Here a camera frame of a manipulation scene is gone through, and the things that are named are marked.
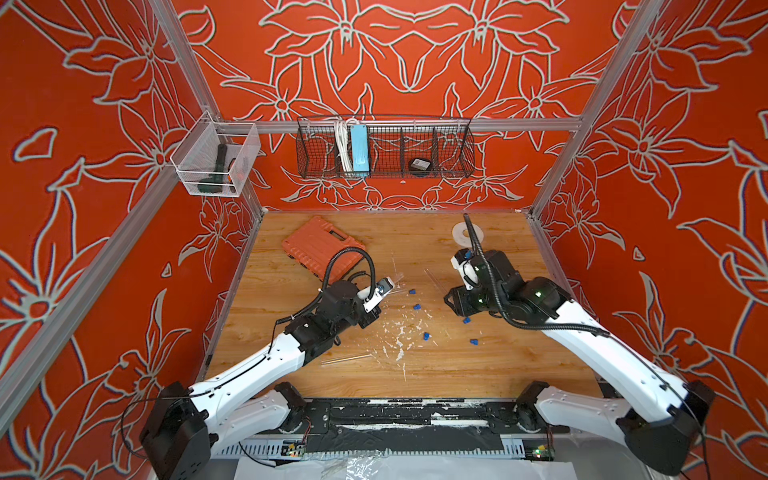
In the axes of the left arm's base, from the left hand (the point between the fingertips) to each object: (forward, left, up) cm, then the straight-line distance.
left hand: (379, 287), depth 78 cm
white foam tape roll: (+32, -30, -16) cm, 47 cm away
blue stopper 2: (+4, -12, -17) cm, 21 cm away
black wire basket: (+51, -20, +12) cm, 56 cm away
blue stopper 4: (+1, -27, -17) cm, 32 cm away
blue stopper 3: (-5, -14, -18) cm, 23 cm away
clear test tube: (0, -5, +6) cm, 8 cm away
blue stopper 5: (-6, -28, -18) cm, 34 cm away
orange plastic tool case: (+24, +25, -12) cm, 36 cm away
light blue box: (+37, +8, +17) cm, 42 cm away
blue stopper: (+10, -10, -18) cm, 23 cm away
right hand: (-3, -17, +2) cm, 18 cm away
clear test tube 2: (+14, -18, -16) cm, 28 cm away
